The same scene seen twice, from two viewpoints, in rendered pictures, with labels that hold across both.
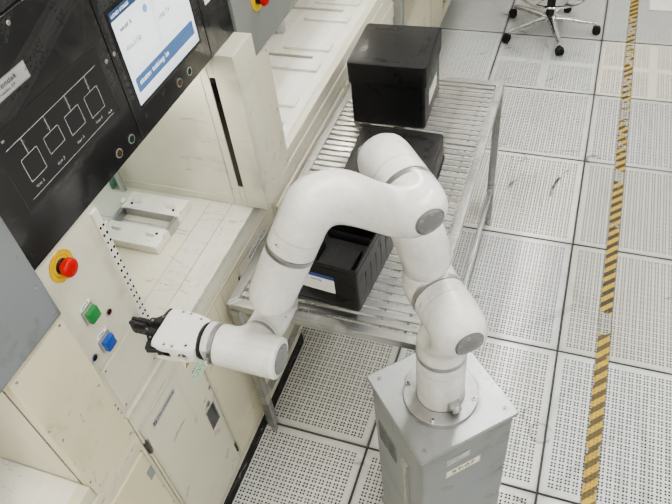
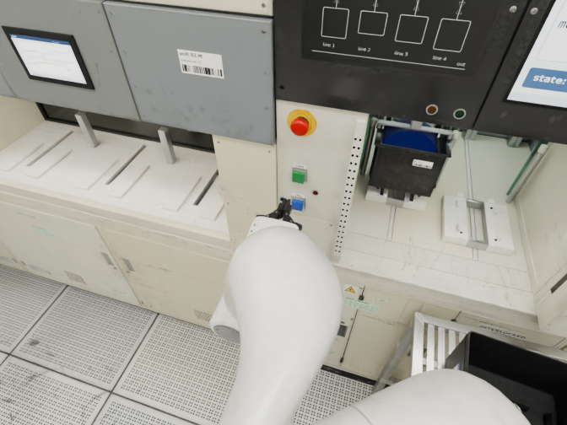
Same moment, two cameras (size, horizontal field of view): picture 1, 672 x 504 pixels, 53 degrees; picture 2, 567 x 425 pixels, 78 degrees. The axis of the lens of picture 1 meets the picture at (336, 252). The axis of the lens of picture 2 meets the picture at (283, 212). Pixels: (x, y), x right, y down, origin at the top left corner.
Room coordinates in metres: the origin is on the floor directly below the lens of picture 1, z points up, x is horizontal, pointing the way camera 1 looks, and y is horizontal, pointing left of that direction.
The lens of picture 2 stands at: (0.81, -0.14, 1.78)
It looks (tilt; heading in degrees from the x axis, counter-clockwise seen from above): 46 degrees down; 82
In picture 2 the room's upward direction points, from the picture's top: straight up
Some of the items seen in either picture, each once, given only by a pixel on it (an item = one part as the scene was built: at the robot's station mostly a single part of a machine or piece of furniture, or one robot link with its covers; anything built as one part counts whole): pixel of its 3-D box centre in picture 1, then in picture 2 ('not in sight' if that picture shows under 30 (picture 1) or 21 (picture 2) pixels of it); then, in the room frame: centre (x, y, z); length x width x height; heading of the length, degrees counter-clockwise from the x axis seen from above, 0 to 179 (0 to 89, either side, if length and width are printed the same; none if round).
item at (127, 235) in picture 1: (144, 220); (475, 222); (1.56, 0.57, 0.89); 0.22 x 0.21 x 0.04; 65
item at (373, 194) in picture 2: not in sight; (397, 183); (1.37, 0.79, 0.89); 0.22 x 0.21 x 0.04; 65
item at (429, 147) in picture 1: (393, 163); not in sight; (1.74, -0.23, 0.83); 0.29 x 0.29 x 0.13; 67
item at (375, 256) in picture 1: (332, 247); (514, 418); (1.38, 0.01, 0.85); 0.28 x 0.28 x 0.17; 60
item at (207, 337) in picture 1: (213, 343); not in sight; (0.81, 0.27, 1.20); 0.09 x 0.03 x 0.08; 155
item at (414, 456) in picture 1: (438, 462); not in sight; (0.89, -0.21, 0.38); 0.28 x 0.28 x 0.76; 20
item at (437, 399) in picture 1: (440, 373); not in sight; (0.89, -0.21, 0.85); 0.19 x 0.19 x 0.18
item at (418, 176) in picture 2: not in sight; (408, 147); (1.37, 0.79, 1.06); 0.24 x 0.20 x 0.32; 156
